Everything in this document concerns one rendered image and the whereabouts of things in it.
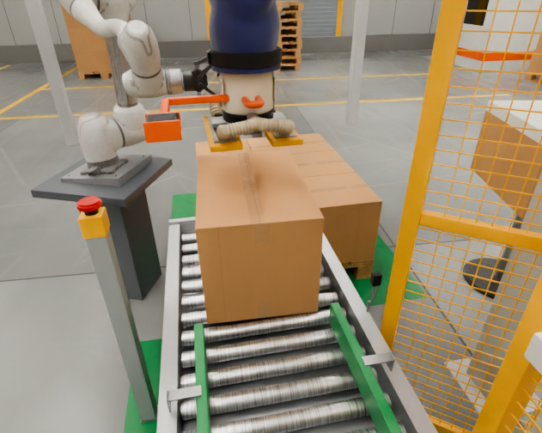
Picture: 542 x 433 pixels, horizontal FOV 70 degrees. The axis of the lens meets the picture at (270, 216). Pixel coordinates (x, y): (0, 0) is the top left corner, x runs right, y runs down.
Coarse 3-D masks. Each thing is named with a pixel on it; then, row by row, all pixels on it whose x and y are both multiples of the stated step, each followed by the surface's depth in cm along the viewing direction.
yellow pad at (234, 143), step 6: (216, 114) 134; (204, 120) 139; (210, 126) 130; (210, 132) 127; (210, 138) 121; (216, 138) 120; (234, 138) 120; (240, 138) 122; (210, 144) 117; (216, 144) 117; (222, 144) 117; (228, 144) 116; (234, 144) 117; (240, 144) 117; (210, 150) 116; (216, 150) 116; (222, 150) 117; (228, 150) 117
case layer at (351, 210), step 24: (264, 144) 293; (312, 144) 292; (312, 168) 253; (336, 168) 253; (312, 192) 224; (336, 192) 223; (360, 192) 223; (336, 216) 213; (360, 216) 217; (336, 240) 222; (360, 240) 225
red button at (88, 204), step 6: (84, 198) 114; (90, 198) 114; (96, 198) 114; (78, 204) 111; (84, 204) 111; (90, 204) 111; (96, 204) 112; (84, 210) 111; (90, 210) 112; (96, 210) 114
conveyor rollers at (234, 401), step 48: (192, 240) 186; (192, 288) 155; (192, 336) 132; (240, 336) 135; (288, 336) 131; (192, 384) 117; (288, 384) 115; (336, 384) 116; (192, 432) 103; (240, 432) 104
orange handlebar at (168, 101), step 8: (184, 96) 119; (192, 96) 119; (200, 96) 119; (208, 96) 119; (216, 96) 120; (224, 96) 120; (256, 96) 119; (168, 104) 113; (176, 104) 118; (184, 104) 119; (248, 104) 113; (256, 104) 113; (264, 104) 115; (160, 112) 105
